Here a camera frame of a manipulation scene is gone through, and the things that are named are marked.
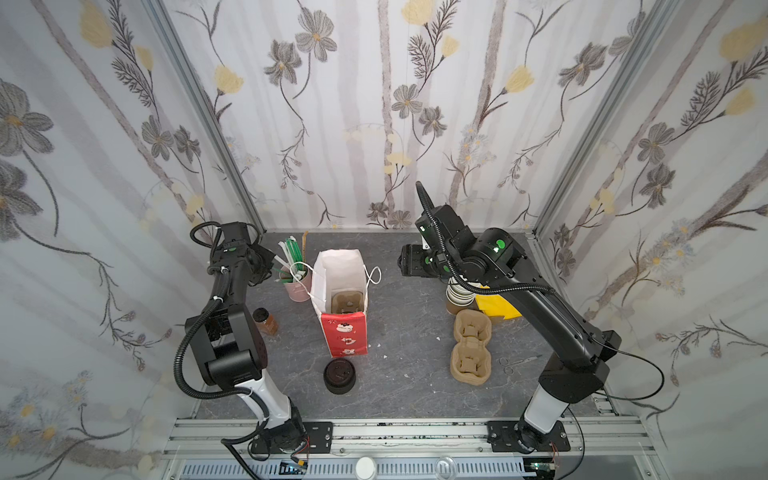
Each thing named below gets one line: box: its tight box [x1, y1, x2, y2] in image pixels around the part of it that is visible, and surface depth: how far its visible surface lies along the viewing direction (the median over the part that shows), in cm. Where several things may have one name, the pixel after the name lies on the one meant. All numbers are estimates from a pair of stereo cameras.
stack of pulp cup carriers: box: [450, 309, 492, 386], surface depth 85 cm
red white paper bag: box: [311, 249, 369, 358], surface depth 82 cm
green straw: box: [286, 238, 303, 264], surface depth 95 cm
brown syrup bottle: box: [252, 307, 279, 337], surface depth 88 cm
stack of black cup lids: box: [323, 358, 356, 395], surface depth 82 cm
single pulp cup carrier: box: [331, 290, 364, 314], surface depth 98 cm
